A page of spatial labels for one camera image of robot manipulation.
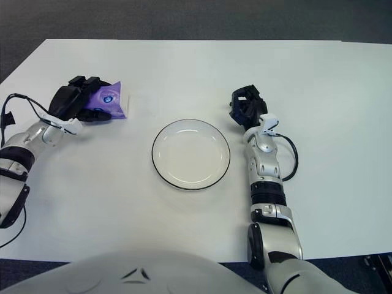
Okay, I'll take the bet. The grey robot torso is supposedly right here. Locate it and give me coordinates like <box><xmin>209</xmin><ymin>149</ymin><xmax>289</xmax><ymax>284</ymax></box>
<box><xmin>0</xmin><ymin>250</ymin><xmax>273</xmax><ymax>294</ymax></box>

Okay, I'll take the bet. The white right wrist sensor box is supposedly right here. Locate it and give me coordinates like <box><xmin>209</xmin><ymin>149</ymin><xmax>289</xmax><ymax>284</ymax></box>
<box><xmin>259</xmin><ymin>113</ymin><xmax>280</xmax><ymax>135</ymax></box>

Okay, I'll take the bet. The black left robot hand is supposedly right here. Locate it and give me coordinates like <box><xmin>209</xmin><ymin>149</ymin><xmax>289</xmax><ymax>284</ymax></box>
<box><xmin>48</xmin><ymin>75</ymin><xmax>113</xmax><ymax>123</ymax></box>

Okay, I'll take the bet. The white wrist sensor box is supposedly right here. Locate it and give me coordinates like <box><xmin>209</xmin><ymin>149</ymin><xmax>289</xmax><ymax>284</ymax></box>
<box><xmin>259</xmin><ymin>113</ymin><xmax>280</xmax><ymax>135</ymax></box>
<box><xmin>59</xmin><ymin>118</ymin><xmax>82</xmax><ymax>135</ymax></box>

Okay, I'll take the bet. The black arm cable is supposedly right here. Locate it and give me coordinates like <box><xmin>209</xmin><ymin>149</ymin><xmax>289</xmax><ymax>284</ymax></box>
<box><xmin>0</xmin><ymin>93</ymin><xmax>62</xmax><ymax>249</ymax></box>
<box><xmin>275</xmin><ymin>133</ymin><xmax>299</xmax><ymax>182</ymax></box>

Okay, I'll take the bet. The purple tissue paper pack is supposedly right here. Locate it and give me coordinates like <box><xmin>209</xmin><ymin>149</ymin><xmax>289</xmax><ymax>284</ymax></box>
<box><xmin>84</xmin><ymin>80</ymin><xmax>128</xmax><ymax>120</ymax></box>

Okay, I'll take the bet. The white left wrist sensor box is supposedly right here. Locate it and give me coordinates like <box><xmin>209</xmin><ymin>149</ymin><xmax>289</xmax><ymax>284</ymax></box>
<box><xmin>59</xmin><ymin>118</ymin><xmax>82</xmax><ymax>135</ymax></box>

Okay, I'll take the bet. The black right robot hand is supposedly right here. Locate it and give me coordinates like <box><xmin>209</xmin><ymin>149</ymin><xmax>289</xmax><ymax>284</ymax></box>
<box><xmin>228</xmin><ymin>85</ymin><xmax>270</xmax><ymax>129</ymax></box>

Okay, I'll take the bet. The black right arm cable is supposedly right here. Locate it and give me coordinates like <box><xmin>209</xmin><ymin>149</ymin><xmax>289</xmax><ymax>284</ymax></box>
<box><xmin>275</xmin><ymin>133</ymin><xmax>299</xmax><ymax>182</ymax></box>

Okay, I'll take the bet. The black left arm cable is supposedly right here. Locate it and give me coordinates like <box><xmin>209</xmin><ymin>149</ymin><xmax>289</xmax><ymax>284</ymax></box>
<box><xmin>0</xmin><ymin>93</ymin><xmax>62</xmax><ymax>249</ymax></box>

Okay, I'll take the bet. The white plate with black rim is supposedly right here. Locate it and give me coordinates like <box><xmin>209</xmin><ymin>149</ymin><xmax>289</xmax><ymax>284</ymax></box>
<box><xmin>151</xmin><ymin>118</ymin><xmax>231</xmax><ymax>191</ymax></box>

